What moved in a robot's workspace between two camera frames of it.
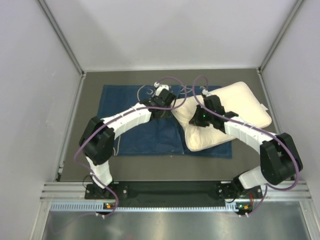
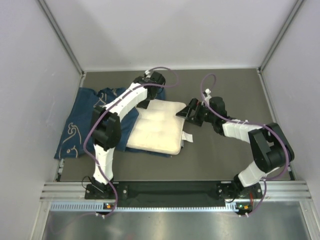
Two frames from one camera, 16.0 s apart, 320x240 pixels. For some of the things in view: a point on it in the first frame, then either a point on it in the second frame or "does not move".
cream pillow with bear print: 238,99 -> 158,128
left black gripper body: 166,115 -> 144,103
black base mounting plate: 174,190 does not move
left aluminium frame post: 76,58 does not move
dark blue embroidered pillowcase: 164,137 -> 75,139
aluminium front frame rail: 290,191 does not move
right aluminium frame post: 262,75 does not move
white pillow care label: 263,107 -> 187,137
